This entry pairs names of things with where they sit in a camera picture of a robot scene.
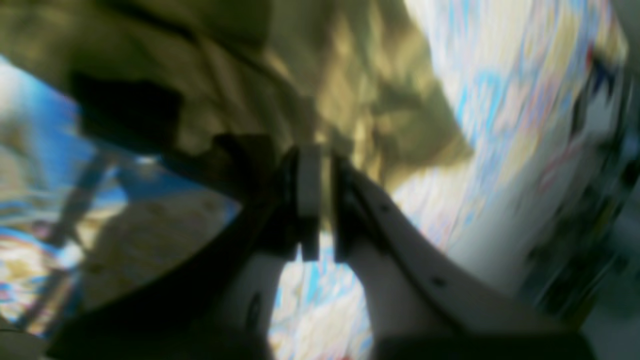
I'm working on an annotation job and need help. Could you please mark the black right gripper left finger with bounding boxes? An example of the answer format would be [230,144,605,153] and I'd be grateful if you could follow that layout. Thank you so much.
[46,145,322,360]

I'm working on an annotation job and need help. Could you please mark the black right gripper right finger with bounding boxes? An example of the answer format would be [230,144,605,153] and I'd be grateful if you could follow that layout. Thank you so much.
[330,154,595,360]

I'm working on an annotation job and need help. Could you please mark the camouflage T-shirt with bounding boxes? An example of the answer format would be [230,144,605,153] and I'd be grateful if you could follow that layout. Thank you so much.
[1,0,473,191]

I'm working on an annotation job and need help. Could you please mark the patterned tile tablecloth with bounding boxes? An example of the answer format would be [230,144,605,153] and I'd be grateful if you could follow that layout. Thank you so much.
[1,0,627,360]

